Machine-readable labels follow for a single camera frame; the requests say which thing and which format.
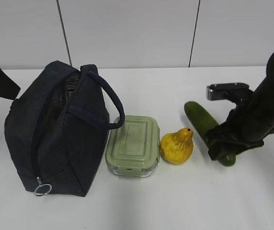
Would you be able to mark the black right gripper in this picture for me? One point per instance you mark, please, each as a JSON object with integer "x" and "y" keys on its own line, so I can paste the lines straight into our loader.
{"x": 245, "y": 128}

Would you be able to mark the green toy cucumber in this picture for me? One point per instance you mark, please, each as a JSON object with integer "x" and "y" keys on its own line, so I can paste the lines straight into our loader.
{"x": 201, "y": 120}

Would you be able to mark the yellow toy pear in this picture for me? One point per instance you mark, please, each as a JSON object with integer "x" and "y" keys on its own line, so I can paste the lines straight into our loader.
{"x": 176, "y": 148}

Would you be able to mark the dark blue lunch bag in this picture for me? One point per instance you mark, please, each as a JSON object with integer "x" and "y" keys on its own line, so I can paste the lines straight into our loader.
{"x": 56, "y": 131}

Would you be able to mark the green lid glass container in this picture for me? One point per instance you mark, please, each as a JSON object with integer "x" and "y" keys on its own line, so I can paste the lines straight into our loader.
{"x": 133, "y": 149}

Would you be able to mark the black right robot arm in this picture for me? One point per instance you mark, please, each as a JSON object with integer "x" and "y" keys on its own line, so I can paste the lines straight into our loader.
{"x": 266, "y": 87}

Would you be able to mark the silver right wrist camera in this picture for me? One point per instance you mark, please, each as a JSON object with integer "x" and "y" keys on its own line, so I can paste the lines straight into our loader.
{"x": 233, "y": 92}

